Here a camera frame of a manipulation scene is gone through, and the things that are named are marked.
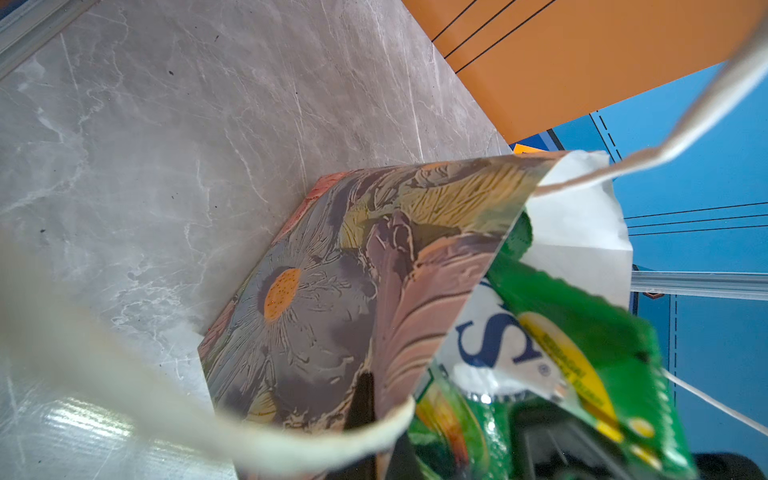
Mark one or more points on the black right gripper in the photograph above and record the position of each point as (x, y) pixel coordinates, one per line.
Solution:
(551, 443)

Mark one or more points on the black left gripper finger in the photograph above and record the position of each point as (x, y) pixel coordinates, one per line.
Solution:
(399, 463)

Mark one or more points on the green pea snack bag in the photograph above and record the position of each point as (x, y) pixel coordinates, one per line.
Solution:
(524, 336)

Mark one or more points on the white paper bag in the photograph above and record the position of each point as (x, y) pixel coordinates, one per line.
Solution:
(368, 276)

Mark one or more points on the aluminium corner post right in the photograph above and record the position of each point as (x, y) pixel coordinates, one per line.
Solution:
(727, 285)

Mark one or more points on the aluminium corner post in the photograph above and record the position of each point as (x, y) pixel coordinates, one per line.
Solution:
(28, 25)
(727, 285)

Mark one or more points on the aluminium corner post left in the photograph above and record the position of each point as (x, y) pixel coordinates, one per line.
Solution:
(28, 25)

